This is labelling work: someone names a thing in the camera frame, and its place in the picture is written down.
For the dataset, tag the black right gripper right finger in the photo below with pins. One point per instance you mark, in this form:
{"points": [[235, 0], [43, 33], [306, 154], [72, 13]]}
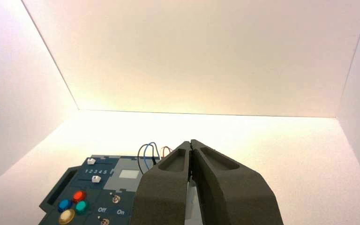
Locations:
{"points": [[229, 192]]}

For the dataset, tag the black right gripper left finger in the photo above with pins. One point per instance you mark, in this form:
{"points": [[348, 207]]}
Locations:
{"points": [[163, 189]]}

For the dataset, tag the small white display screen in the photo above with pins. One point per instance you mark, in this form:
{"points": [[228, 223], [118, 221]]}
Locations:
{"points": [[129, 174]]}

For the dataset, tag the green push button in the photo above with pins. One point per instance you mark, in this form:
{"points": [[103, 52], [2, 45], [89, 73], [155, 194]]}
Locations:
{"points": [[82, 207]]}

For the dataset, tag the yellow push button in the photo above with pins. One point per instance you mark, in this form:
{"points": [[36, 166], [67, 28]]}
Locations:
{"points": [[66, 216]]}

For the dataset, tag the white slider knob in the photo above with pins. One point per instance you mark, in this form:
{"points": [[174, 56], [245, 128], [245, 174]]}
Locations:
{"points": [[91, 161], [96, 179]]}

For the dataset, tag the metal toggle switch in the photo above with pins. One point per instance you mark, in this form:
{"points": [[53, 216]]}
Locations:
{"points": [[104, 221], [115, 198]]}

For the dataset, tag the blue push button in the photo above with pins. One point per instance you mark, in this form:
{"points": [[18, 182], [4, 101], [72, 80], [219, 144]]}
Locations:
{"points": [[64, 205]]}

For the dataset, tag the dark teal control panel board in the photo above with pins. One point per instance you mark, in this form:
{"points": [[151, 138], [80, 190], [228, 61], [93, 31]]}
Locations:
{"points": [[93, 189]]}

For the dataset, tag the red push button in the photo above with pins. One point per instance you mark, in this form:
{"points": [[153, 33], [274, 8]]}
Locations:
{"points": [[79, 196]]}

